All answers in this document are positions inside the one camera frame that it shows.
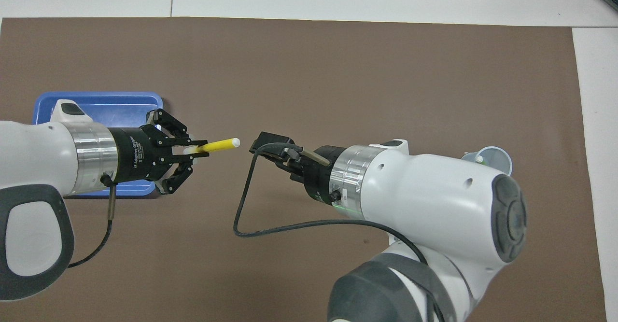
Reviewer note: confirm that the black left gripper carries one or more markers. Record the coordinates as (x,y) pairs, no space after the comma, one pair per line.
(135,155)

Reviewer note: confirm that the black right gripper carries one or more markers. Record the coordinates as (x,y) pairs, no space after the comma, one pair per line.
(318,174)

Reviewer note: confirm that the yellow pen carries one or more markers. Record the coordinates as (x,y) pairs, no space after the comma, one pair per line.
(219,145)

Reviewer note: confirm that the green pen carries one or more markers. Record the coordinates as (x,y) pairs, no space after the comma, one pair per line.
(480,158)

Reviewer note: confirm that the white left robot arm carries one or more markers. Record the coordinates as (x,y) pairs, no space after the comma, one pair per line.
(34,158)

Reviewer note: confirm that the blue plastic tray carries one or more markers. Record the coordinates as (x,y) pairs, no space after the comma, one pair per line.
(120,104)

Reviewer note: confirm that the brown table mat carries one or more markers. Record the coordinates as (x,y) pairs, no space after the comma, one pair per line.
(309,71)

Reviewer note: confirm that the pale blue mesh cup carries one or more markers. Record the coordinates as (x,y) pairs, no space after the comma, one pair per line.
(497,158)

